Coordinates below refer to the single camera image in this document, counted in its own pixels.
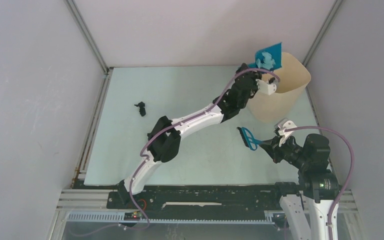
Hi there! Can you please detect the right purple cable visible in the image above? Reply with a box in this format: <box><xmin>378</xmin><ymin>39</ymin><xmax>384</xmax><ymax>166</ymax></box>
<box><xmin>284</xmin><ymin>125</ymin><xmax>356</xmax><ymax>240</ymax></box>

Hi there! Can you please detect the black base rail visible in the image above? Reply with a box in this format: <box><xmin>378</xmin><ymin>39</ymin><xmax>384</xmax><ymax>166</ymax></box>
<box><xmin>106</xmin><ymin>182</ymin><xmax>299</xmax><ymax>222</ymax></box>

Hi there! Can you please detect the blue plastic dustpan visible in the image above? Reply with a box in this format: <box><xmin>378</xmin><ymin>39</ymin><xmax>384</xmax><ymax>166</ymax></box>
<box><xmin>248</xmin><ymin>42</ymin><xmax>282</xmax><ymax>71</ymax></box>

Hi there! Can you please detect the black scrap far left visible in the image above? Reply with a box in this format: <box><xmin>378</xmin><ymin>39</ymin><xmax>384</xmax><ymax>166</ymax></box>
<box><xmin>134</xmin><ymin>101</ymin><xmax>147</xmax><ymax>117</ymax></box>

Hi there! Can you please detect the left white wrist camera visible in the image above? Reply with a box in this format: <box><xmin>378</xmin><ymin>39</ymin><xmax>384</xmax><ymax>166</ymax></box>
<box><xmin>257</xmin><ymin>78</ymin><xmax>279</xmax><ymax>96</ymax></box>

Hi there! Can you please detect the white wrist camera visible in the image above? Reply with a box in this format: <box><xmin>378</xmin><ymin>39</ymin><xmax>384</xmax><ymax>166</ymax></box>
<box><xmin>274</xmin><ymin>118</ymin><xmax>297</xmax><ymax>147</ymax></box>
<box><xmin>257</xmin><ymin>78</ymin><xmax>279</xmax><ymax>96</ymax></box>

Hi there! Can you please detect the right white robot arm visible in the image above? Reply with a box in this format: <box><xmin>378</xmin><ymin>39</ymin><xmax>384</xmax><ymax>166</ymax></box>
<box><xmin>260</xmin><ymin>133</ymin><xmax>340</xmax><ymax>240</ymax></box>

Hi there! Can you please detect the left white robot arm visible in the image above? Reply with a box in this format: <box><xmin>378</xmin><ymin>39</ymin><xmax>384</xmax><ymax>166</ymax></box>
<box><xmin>117</xmin><ymin>63</ymin><xmax>266</xmax><ymax>208</ymax></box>

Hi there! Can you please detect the beige waste bin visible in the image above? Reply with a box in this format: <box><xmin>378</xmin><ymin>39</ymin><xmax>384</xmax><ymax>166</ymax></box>
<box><xmin>247</xmin><ymin>52</ymin><xmax>311</xmax><ymax>123</ymax></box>

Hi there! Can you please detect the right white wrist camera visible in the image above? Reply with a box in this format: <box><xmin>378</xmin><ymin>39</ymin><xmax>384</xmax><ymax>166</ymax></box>
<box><xmin>274</xmin><ymin>118</ymin><xmax>297</xmax><ymax>147</ymax></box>

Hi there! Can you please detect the light blue scrap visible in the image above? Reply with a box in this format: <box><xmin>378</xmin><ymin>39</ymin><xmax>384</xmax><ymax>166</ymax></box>
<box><xmin>255</xmin><ymin>51</ymin><xmax>276</xmax><ymax>71</ymax></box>

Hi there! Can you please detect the purple cable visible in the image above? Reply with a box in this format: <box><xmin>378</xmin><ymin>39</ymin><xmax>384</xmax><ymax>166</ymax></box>
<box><xmin>128</xmin><ymin>68</ymin><xmax>281</xmax><ymax>229</ymax></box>
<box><xmin>284</xmin><ymin>125</ymin><xmax>356</xmax><ymax>240</ymax></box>

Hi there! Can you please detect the blue hand brush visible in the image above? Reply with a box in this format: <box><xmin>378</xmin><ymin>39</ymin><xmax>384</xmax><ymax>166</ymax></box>
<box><xmin>236</xmin><ymin>127</ymin><xmax>262</xmax><ymax>151</ymax></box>

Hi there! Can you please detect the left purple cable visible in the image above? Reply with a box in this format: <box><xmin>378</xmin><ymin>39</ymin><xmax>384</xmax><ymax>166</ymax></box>
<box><xmin>128</xmin><ymin>68</ymin><xmax>281</xmax><ymax>229</ymax></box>

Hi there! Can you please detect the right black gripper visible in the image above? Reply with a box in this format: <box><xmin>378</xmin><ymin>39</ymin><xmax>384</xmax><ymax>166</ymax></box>
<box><xmin>260</xmin><ymin>131</ymin><xmax>309</xmax><ymax>168</ymax></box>

